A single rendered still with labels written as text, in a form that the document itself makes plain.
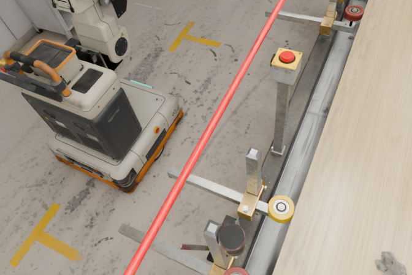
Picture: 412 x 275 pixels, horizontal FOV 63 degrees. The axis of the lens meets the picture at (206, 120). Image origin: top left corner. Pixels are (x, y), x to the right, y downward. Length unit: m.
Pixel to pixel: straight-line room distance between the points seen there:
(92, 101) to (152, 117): 0.60
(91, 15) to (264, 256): 1.33
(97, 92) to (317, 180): 1.03
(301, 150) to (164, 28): 2.02
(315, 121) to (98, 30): 1.14
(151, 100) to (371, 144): 1.41
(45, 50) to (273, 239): 1.33
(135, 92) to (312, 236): 1.58
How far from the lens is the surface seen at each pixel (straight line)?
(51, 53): 1.79
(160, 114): 2.14
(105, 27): 1.83
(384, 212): 1.15
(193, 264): 1.10
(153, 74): 2.78
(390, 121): 1.33
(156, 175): 2.23
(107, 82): 1.67
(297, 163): 1.49
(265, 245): 1.35
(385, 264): 1.09
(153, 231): 0.30
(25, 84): 1.63
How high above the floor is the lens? 1.92
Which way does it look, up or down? 53 degrees down
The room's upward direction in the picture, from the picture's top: 12 degrees counter-clockwise
